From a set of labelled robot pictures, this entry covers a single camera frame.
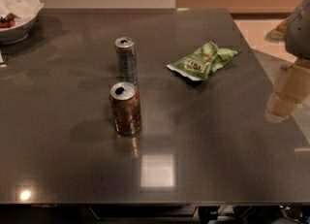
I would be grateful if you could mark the white paper napkin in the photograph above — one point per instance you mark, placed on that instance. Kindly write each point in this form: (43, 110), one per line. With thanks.
(22, 8)

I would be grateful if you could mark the green chip bag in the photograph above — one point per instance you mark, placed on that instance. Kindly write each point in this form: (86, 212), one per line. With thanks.
(204, 61)

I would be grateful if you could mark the white bowl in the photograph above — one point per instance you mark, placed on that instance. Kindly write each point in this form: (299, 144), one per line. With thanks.
(18, 32)

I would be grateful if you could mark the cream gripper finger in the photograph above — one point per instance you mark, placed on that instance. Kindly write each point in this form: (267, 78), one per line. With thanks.
(291, 87)

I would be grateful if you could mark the orange soda can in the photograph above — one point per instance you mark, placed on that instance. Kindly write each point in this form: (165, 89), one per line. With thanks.
(124, 100)

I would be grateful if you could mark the red strawberries in bowl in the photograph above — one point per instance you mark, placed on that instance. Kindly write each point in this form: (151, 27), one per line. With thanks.
(8, 21)

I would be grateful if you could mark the silver slim can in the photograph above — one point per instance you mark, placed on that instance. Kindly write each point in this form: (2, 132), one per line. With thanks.
(126, 58)

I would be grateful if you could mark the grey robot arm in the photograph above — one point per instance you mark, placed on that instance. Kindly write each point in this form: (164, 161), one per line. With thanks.
(297, 37)

